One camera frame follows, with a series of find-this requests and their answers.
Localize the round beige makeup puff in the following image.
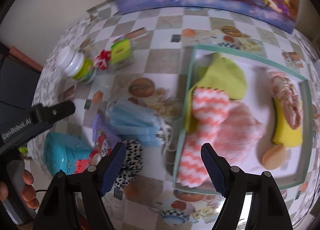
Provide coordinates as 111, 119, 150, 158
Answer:
261, 144, 286, 170

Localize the purple cartoon wipes packet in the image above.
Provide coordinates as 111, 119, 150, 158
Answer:
92, 114, 121, 157

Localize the leopard print scrunchie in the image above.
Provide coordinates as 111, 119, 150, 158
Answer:
114, 140, 144, 190

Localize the yellow sponge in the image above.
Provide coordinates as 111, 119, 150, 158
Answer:
272, 98, 303, 148

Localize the red white knot toy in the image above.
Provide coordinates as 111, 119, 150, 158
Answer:
93, 50, 111, 70

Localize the light blue face mask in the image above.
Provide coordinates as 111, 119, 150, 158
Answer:
106, 100, 173, 147

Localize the pink white striped towel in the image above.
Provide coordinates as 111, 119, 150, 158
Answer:
177, 87, 265, 188

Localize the green tissue packet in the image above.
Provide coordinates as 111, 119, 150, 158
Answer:
111, 38, 134, 70

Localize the pink fabric scrunchie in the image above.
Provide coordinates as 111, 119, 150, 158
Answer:
267, 71, 303, 130

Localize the lime green cloth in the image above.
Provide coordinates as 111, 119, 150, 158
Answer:
184, 52, 247, 133

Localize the left hand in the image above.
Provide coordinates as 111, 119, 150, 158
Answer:
0, 170, 40, 209

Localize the teal toy box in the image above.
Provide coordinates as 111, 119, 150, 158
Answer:
43, 132, 93, 176

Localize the white green pill bottle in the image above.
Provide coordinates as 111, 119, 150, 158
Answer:
55, 46, 97, 83

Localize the teal shallow box tray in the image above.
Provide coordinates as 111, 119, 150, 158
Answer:
174, 45, 313, 195

